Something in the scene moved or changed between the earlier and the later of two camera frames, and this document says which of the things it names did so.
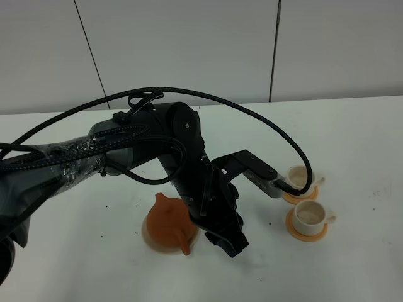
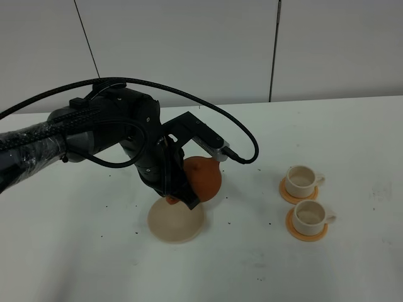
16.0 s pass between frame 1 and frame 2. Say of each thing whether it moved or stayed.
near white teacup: stayed
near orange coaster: stayed
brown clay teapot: moved
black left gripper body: moved
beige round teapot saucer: moved
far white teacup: stayed
